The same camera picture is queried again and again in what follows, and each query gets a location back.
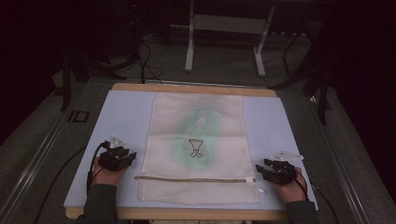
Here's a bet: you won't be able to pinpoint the person's right hand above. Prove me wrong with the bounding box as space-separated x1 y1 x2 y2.
271 167 308 205

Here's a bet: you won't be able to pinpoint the white metal stand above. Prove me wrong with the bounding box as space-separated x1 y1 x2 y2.
184 0 276 77

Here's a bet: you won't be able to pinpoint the green garment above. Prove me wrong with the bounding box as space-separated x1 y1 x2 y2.
170 104 222 171

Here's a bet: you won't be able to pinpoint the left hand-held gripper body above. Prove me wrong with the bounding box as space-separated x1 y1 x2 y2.
98 134 132 173

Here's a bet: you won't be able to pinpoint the person's left hand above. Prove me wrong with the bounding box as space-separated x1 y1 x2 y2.
91 156 129 188

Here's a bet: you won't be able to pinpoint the black floor cables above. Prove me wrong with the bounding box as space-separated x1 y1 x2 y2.
127 18 164 86

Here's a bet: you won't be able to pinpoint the black cable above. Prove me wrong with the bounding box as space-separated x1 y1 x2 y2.
292 174 341 224
33 141 110 224

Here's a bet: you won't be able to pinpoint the black stand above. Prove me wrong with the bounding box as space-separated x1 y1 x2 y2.
269 31 333 126
59 46 128 112

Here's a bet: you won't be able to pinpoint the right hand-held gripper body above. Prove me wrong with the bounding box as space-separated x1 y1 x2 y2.
262 150 304 187

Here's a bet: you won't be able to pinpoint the light blue mat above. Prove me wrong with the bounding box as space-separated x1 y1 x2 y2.
63 90 319 212

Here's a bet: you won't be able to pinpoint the metal floor rail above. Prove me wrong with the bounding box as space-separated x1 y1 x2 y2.
306 92 373 224
0 90 82 224

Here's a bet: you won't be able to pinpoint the white mesh laundry bag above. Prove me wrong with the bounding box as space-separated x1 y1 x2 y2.
136 92 262 205

